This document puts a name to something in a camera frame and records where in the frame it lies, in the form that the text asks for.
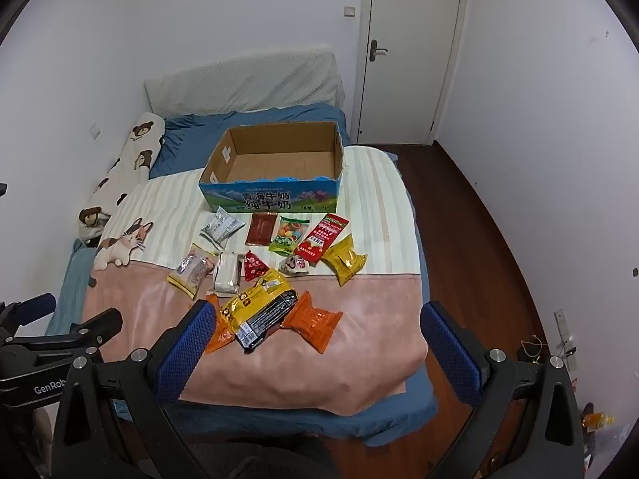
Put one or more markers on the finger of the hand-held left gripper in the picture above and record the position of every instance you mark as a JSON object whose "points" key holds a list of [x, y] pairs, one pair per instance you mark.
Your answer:
{"points": [[40, 305], [97, 327]]}

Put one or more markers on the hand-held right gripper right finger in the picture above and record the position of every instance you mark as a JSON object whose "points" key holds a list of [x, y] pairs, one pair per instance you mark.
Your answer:
{"points": [[452, 354]]}

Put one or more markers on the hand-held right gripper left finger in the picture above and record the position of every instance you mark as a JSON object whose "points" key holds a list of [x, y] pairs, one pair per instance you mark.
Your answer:
{"points": [[185, 354]]}

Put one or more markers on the orange snack packet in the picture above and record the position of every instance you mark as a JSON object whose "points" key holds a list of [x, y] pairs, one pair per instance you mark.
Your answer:
{"points": [[314, 324], [219, 337]]}

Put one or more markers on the clear yellow-edged snack packet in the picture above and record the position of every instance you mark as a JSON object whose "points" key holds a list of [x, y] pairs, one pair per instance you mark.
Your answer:
{"points": [[192, 272]]}

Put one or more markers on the black snack packet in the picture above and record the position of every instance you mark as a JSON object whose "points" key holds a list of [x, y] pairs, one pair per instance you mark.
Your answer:
{"points": [[264, 327]]}

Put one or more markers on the large yellow chocolate bag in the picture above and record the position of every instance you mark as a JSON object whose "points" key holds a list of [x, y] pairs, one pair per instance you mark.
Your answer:
{"points": [[254, 299]]}

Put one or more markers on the silver snack packet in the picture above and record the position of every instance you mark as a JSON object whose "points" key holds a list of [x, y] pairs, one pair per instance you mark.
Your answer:
{"points": [[219, 227]]}

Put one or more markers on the brown snack packet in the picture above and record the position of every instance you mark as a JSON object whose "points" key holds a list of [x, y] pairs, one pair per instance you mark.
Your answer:
{"points": [[261, 229]]}

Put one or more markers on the green candy ball packet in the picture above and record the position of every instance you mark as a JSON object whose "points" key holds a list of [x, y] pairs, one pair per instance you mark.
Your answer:
{"points": [[287, 238]]}

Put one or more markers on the cardboard box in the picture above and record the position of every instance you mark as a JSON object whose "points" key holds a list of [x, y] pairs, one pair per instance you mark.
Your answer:
{"points": [[269, 199]]}

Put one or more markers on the striped cream pink blanket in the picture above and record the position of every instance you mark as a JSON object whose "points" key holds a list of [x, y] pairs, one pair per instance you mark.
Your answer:
{"points": [[369, 309]]}

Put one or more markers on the red triangular snack packet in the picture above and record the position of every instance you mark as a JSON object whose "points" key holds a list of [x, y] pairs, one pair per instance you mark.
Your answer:
{"points": [[253, 267]]}

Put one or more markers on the white power strip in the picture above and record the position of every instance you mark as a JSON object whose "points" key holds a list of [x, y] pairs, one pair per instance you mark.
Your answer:
{"points": [[563, 329]]}

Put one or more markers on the small white pink snack packet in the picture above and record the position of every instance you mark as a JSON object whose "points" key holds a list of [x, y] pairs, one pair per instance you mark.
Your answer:
{"points": [[294, 263]]}

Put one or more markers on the small yellow snack packet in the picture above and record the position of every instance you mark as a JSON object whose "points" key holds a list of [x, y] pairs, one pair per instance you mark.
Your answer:
{"points": [[344, 259]]}

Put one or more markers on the orange plastic bag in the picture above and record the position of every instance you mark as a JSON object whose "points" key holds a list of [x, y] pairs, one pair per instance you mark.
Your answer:
{"points": [[595, 420]]}

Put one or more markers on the bear print long pillow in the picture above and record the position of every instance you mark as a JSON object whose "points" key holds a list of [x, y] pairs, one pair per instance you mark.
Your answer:
{"points": [[135, 159]]}

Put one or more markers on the long red snack packet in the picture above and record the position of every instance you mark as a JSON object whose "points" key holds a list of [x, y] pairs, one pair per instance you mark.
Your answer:
{"points": [[322, 239]]}

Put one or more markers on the blue blanket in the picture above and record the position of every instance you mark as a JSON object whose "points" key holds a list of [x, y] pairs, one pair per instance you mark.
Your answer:
{"points": [[189, 144]]}

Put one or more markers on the white pillow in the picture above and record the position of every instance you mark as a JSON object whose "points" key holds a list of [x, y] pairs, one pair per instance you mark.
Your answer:
{"points": [[239, 80]]}

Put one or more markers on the white door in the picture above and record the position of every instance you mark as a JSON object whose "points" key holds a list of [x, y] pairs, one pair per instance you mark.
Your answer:
{"points": [[414, 60]]}

